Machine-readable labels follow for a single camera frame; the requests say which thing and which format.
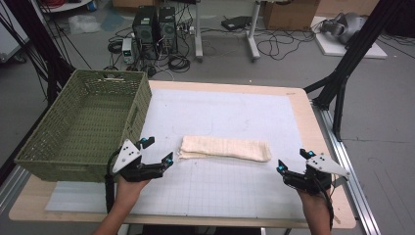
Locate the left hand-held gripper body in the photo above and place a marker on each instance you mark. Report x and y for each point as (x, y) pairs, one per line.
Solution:
(132, 163)

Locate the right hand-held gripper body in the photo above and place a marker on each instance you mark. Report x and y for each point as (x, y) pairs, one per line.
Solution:
(314, 176)

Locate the cream towel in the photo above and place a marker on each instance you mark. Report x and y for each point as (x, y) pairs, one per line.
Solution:
(225, 148)

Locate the green woven basket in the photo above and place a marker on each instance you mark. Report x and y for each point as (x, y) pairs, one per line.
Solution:
(84, 127)

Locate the person's right hand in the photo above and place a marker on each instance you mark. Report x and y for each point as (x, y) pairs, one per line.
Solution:
(314, 204)

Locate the person's left hand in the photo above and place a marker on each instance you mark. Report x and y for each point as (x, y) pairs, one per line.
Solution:
(130, 192)

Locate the white grid cutting mat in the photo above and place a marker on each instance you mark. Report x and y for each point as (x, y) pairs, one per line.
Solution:
(208, 156)

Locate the small bench power supply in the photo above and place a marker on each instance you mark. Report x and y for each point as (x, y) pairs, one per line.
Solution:
(128, 50)

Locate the black metal stand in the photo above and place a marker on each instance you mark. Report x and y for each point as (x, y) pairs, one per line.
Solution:
(39, 49)
(352, 62)

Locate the black computer tower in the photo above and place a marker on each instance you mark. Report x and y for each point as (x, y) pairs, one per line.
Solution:
(168, 29)
(145, 32)

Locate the white floor board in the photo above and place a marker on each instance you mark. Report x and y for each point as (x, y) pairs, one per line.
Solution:
(350, 44)

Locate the grey robot head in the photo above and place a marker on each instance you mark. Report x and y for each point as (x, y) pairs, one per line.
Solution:
(342, 26)

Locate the white table legs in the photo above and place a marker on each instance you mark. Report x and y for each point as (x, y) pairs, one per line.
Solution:
(225, 32)

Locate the brown cardboard box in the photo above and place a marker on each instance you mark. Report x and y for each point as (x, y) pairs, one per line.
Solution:
(290, 14)

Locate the black flat device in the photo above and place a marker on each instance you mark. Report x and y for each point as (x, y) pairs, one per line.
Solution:
(236, 23)

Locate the aluminium rail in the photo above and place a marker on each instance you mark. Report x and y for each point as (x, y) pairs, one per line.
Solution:
(347, 163)

